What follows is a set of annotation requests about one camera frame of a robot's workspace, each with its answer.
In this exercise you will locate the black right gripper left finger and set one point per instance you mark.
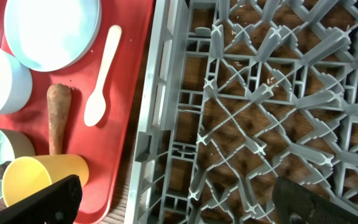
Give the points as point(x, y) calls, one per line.
point(57, 203)

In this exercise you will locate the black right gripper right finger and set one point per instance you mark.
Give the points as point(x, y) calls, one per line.
point(296, 204)

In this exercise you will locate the yellow plastic cup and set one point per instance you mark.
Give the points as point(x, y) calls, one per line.
point(28, 175)

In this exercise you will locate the white plastic spoon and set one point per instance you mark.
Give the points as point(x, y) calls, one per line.
point(96, 103)

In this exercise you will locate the light blue bowl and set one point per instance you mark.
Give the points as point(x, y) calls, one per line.
point(15, 84)

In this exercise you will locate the grey dishwasher rack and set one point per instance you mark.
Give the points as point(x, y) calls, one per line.
point(237, 94)

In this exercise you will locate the brown carrot-like vegetable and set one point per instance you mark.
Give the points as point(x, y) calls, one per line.
point(58, 103)

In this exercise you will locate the light blue plate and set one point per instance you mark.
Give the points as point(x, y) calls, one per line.
point(48, 35)

